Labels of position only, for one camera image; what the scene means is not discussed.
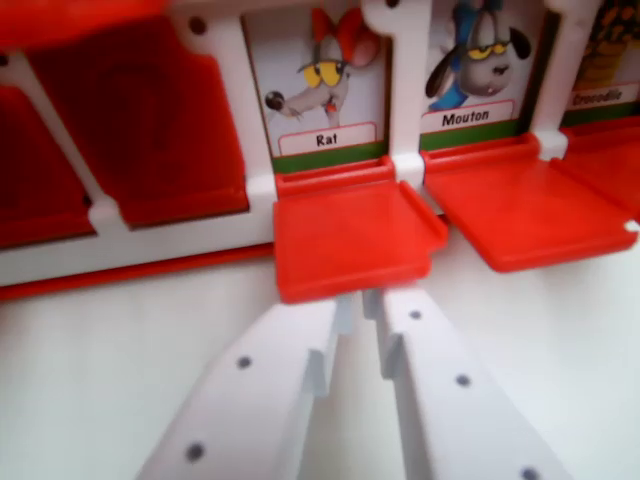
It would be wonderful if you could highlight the red flap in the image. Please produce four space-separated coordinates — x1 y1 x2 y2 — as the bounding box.
549 117 640 224
273 154 450 305
0 82 97 250
421 132 640 274
27 37 250 232

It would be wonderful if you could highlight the red flap below mouton card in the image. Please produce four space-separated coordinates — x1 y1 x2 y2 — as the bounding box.
421 132 640 274

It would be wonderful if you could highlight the red upright flap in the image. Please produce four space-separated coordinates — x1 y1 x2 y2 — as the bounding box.
27 37 250 232
0 82 97 250

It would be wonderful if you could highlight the red flap below crocodile card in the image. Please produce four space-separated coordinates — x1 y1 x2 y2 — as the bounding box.
549 117 640 224

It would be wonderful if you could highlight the red and white game board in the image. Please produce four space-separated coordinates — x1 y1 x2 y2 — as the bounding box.
0 0 640 304

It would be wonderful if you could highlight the rat picture card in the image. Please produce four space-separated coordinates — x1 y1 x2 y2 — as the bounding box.
241 5 392 162

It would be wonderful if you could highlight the mouton picture card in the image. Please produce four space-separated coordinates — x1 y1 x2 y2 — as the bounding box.
418 0 534 152

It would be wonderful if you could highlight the crocodile picture card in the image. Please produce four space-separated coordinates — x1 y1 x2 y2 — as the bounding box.
558 0 640 129

